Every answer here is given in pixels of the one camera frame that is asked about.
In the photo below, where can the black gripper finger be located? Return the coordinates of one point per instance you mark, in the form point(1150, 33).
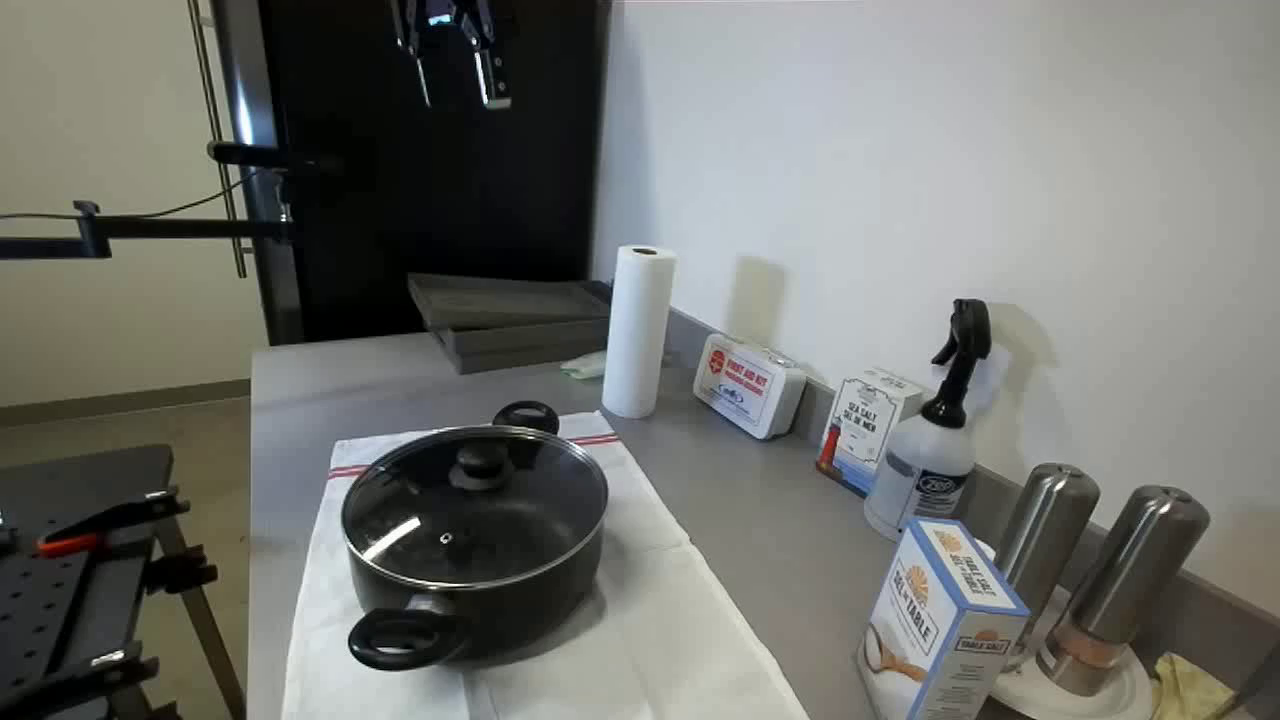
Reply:
point(481, 28)
point(410, 41)

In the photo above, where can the glass pot lid black knob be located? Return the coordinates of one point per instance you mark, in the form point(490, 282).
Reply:
point(473, 505)

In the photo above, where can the black cooking pot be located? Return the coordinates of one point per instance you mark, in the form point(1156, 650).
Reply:
point(406, 625)

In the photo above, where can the grey flat boxes stack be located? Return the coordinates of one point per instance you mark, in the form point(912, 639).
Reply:
point(511, 320)

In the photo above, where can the white paper towel roll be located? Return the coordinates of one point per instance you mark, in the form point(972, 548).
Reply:
point(638, 325)

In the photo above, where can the white red box lying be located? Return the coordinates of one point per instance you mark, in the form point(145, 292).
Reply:
point(748, 387)

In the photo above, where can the white blue carton upright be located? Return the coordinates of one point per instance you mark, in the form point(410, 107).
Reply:
point(858, 425)

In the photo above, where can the black perforated side table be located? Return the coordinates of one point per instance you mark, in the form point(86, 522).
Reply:
point(70, 623)

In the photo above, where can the clear spray bottle black trigger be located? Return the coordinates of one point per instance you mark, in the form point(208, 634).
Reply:
point(929, 457)

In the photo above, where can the white towel red stripes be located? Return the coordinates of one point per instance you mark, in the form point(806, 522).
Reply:
point(655, 640)

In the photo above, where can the steel grinder left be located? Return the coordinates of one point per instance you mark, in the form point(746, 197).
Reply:
point(1040, 532)

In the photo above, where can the steel grinder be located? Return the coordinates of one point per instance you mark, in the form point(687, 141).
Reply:
point(1040, 532)
point(1139, 561)

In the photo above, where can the blue white salt box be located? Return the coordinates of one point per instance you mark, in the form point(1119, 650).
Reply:
point(943, 625)

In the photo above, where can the steel grinder right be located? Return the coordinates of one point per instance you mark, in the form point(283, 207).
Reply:
point(1139, 561)

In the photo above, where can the white round plate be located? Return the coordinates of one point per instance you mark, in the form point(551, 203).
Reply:
point(1029, 693)

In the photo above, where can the yellow cloth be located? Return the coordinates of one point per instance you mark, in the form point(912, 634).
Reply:
point(1187, 691)

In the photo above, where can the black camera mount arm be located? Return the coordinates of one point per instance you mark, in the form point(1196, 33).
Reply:
point(99, 235)

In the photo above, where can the red handled pliers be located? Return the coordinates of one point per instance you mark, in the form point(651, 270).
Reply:
point(94, 531)

